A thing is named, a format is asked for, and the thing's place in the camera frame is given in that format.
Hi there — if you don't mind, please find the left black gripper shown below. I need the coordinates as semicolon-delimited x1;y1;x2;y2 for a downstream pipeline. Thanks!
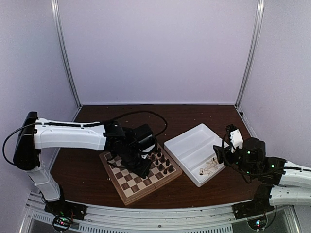
120;146;153;177

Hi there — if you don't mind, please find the dark chess king piece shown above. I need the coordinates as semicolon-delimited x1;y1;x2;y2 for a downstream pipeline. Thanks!
160;155;165;163

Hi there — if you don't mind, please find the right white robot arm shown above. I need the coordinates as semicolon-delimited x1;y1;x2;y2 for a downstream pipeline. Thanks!
213;137;311;215

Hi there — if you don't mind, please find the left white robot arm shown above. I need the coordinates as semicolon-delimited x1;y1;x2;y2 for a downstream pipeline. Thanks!
13;112;157;216

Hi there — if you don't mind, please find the white chess pieces pile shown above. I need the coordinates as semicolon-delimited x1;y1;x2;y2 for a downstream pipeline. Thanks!
199;157;219;176

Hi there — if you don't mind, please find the wooden chessboard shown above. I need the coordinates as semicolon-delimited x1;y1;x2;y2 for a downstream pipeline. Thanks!
99;145;183;207

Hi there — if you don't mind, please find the white divided plastic tray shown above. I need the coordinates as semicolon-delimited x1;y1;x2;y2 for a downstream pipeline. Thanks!
164;123;225;187

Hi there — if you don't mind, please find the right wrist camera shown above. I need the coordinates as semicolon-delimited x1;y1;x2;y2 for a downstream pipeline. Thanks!
226;124;243;153

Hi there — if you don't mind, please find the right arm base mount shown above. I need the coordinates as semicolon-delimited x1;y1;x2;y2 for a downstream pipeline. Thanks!
232;198;275;219

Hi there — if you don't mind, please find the aluminium frame rail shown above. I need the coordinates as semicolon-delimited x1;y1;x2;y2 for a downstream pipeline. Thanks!
17;192;302;233

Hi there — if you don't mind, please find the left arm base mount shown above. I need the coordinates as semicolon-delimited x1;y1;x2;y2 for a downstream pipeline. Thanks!
44;200;87;220

